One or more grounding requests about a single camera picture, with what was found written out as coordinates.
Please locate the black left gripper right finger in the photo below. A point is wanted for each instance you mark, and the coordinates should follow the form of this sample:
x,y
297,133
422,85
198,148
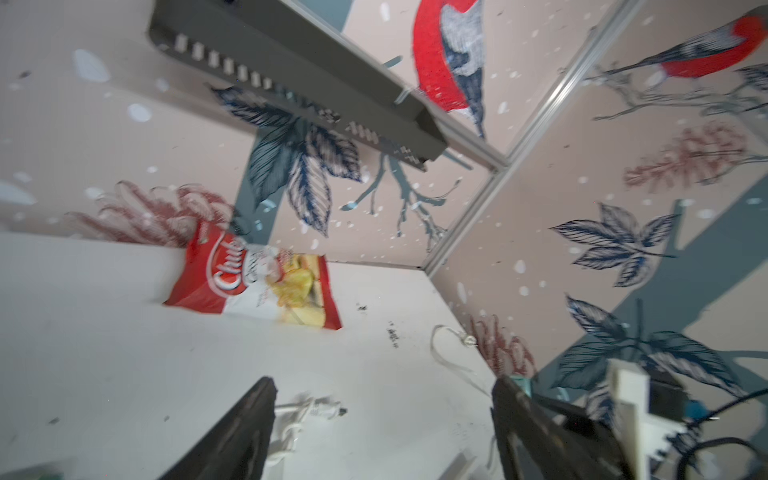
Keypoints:
x,y
544,438

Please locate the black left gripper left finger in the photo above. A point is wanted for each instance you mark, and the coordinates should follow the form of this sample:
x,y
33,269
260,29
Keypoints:
x,y
236,447

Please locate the blue charger plug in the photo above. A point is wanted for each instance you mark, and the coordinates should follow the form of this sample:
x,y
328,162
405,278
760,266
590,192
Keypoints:
x,y
524,383

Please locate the red white chips bag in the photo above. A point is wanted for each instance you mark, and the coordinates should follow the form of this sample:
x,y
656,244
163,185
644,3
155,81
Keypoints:
x,y
224,274

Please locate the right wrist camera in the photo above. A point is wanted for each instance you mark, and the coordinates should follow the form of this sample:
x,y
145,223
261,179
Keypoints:
x,y
652,413

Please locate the aluminium frame top bar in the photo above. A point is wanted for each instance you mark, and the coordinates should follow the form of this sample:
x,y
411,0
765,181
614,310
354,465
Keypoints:
x,y
409,126

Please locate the aluminium frame post back right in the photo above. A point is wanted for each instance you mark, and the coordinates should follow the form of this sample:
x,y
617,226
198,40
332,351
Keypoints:
x,y
528,132

